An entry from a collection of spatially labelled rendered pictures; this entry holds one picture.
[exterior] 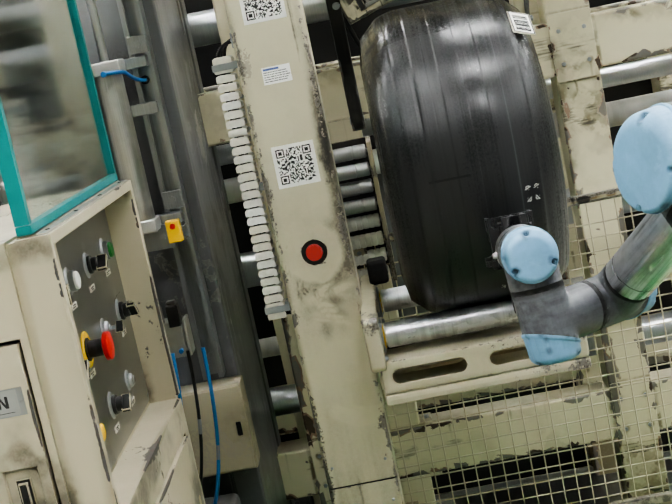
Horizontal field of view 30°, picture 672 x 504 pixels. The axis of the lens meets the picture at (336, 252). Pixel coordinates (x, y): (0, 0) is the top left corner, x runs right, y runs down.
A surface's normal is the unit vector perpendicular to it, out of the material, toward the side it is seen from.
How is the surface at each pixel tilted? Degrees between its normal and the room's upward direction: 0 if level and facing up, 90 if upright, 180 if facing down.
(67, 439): 90
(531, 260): 83
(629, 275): 106
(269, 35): 90
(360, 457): 90
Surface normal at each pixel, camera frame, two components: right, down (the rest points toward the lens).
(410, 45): -0.16, -0.62
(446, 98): -0.10, -0.26
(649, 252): -0.63, 0.52
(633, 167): -0.90, 0.15
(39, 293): -0.01, 0.18
